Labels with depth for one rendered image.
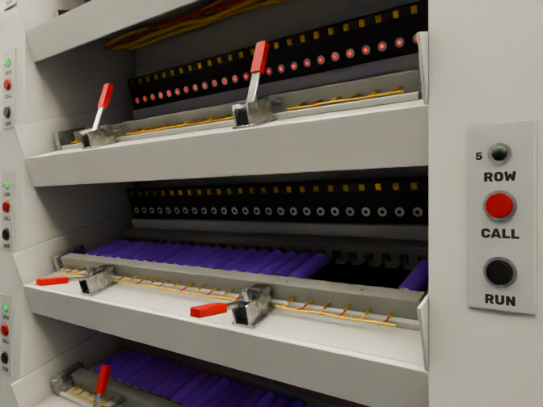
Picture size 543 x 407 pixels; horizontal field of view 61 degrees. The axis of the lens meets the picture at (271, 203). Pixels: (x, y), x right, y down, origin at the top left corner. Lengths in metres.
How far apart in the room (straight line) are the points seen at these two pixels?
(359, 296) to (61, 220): 0.53
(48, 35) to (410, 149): 0.57
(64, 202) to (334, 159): 0.53
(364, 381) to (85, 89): 0.65
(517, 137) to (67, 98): 0.68
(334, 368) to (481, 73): 0.25
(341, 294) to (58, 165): 0.44
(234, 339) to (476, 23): 0.33
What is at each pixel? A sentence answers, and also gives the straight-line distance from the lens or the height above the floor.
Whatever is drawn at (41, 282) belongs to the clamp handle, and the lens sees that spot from 0.62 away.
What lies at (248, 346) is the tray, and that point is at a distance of 0.45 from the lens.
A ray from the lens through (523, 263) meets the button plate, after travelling 0.33.
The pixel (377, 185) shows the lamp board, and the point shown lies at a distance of 0.54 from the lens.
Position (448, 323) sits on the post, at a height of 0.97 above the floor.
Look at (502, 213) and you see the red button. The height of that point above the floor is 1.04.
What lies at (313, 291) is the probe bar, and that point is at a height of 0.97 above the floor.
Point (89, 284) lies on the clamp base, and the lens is 0.65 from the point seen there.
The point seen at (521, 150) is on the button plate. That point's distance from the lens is 0.34.
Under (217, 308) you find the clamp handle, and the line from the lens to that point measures 0.42.
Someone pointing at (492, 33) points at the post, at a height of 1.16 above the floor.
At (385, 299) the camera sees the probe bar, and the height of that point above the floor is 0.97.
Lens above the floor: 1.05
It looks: 1 degrees up
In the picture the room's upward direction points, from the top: straight up
